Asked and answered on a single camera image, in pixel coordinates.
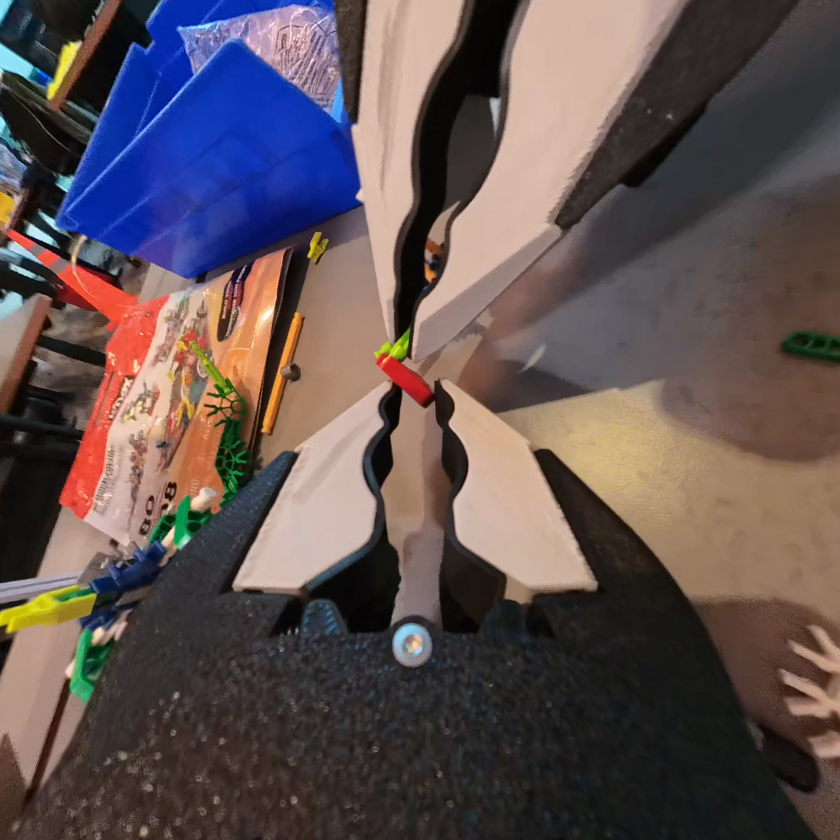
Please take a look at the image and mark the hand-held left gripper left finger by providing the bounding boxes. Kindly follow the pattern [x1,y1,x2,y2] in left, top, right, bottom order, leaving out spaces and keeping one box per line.
[231,381,403,631]

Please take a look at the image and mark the long orange rod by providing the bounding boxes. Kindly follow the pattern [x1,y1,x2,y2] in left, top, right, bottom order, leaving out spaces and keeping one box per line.
[261,311,306,435]

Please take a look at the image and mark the yellow object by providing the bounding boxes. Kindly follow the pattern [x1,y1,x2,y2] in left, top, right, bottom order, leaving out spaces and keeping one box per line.
[47,41,83,101]

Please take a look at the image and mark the pale blue metal strut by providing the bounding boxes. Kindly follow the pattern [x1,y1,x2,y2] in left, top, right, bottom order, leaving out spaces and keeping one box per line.
[0,572,85,605]

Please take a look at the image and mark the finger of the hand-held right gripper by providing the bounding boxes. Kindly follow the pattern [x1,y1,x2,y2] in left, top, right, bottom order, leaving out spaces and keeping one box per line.
[350,0,479,361]
[408,0,691,363]

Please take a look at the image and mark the small toy rod frame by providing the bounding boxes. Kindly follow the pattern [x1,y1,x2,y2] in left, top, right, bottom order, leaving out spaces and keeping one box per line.
[375,238,454,362]

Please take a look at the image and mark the blue storage bin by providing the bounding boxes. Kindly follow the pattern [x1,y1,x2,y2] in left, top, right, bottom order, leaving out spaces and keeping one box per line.
[56,0,362,280]

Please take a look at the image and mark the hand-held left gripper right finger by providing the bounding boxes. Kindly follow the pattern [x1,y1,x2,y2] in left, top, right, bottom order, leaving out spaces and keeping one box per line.
[433,378,599,632]

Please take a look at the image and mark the red metal frame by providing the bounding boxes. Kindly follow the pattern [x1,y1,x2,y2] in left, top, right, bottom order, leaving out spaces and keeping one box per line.
[7,228,140,324]

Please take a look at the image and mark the printed toy set bag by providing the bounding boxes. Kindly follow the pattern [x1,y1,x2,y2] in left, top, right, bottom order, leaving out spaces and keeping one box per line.
[59,248,293,549]

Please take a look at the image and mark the clear plastic bag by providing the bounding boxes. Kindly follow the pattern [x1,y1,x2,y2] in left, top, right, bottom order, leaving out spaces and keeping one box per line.
[178,7,342,112]

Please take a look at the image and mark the large multicolour toy model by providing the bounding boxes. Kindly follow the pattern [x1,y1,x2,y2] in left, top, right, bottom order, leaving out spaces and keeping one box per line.
[0,340,256,704]

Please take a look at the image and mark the small green clip connector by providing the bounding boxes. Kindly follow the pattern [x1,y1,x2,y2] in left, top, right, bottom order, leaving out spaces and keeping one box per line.
[781,331,840,362]

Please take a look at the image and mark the white snowflake connector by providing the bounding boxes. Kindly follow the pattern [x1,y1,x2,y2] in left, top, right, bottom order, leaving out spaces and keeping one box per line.
[777,623,840,762]

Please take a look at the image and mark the red connector pair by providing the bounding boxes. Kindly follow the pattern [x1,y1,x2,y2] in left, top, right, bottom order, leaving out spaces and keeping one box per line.
[374,351,435,409]

